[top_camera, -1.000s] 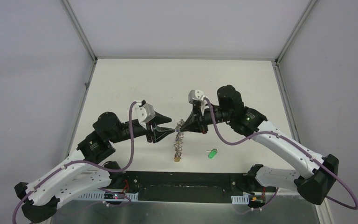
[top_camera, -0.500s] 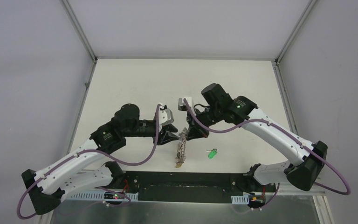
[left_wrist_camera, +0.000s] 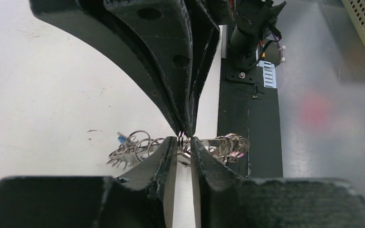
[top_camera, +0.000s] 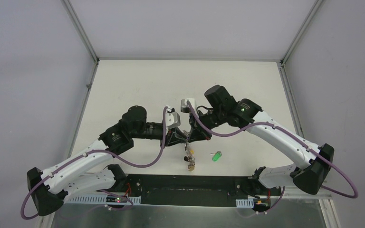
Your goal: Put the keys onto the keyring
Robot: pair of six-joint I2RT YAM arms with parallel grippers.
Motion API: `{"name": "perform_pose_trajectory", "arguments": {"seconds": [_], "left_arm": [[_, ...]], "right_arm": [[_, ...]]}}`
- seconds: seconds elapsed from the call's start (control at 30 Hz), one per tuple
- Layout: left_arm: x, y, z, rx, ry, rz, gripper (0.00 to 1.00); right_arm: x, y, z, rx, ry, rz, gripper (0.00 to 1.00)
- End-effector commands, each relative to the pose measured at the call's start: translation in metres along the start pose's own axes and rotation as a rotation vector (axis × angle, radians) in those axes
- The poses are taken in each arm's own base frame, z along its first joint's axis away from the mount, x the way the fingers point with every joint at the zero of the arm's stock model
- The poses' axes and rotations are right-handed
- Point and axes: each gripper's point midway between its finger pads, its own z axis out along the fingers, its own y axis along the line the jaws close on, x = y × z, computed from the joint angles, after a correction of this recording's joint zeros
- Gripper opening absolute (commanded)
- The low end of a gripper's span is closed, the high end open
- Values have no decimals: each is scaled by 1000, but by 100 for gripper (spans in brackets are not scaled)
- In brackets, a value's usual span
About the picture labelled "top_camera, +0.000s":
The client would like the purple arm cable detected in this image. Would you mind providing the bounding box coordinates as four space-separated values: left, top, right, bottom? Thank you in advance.
20 106 171 220
186 100 359 218

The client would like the metal key organiser ring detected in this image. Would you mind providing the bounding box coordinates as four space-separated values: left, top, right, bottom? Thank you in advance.
183 135 197 172

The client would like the green tagged key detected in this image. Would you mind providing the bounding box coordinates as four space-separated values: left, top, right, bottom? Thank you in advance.
210 151 222 162

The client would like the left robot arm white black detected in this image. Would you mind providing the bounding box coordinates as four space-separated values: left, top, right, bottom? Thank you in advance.
21 105 181 219

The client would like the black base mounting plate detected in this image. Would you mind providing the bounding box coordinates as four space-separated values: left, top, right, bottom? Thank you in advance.
108 174 281 208

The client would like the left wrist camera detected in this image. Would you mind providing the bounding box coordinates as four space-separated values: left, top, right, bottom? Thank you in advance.
164 106 181 129

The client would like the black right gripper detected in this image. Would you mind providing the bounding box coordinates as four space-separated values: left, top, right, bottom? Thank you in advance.
188 107 226 143

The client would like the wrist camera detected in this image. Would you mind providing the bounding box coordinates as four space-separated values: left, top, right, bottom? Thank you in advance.
164 106 181 129
180 98 197 114

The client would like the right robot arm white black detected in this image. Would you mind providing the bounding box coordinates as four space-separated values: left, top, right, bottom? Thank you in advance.
181 85 335 195

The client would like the right electronics board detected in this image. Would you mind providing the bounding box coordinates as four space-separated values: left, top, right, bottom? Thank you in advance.
253 199 271 213

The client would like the electronics board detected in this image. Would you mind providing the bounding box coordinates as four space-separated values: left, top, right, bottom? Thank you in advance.
106 195 128 203
253 199 271 213

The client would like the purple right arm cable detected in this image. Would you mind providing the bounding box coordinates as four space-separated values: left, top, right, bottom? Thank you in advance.
186 100 359 218

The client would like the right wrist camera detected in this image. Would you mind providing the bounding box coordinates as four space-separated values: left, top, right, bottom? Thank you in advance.
180 98 197 114

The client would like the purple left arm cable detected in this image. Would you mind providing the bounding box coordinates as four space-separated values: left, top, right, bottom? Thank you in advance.
20 106 171 220

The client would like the left electronics board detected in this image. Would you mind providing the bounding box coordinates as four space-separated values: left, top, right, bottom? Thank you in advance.
106 195 128 203

